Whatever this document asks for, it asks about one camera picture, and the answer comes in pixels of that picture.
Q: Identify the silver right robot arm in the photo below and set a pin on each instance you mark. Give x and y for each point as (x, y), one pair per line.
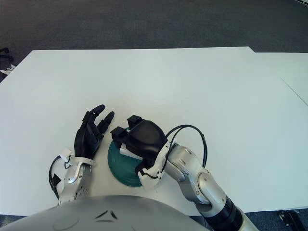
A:
(204, 183)

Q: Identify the green ribbed plate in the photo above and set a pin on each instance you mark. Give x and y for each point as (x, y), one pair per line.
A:
(120, 168)

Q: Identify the grey robot torso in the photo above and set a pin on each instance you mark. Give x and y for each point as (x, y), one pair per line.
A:
(96, 216)

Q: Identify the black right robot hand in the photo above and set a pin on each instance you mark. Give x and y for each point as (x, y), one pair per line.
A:
(146, 137)

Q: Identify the white charger block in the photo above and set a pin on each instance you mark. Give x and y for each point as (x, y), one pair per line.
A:
(124, 151)

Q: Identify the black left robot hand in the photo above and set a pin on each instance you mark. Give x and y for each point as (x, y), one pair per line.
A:
(85, 142)

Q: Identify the black stand base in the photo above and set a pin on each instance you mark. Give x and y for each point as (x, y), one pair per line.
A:
(292, 219)

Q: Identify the white paper leaflets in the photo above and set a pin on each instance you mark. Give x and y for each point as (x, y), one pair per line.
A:
(8, 69)

